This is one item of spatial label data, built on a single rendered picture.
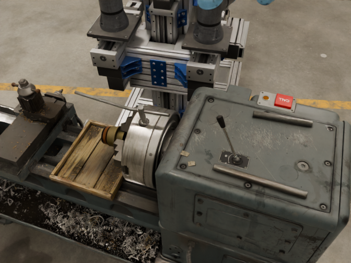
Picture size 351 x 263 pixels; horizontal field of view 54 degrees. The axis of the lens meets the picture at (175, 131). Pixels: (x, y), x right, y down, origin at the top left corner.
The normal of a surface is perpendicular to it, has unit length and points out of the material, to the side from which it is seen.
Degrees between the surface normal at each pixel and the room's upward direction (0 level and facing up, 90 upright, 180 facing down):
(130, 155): 55
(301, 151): 0
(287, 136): 0
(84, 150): 0
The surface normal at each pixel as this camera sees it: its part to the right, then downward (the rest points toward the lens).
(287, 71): -0.01, -0.65
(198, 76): -0.23, 0.74
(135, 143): -0.22, -0.09
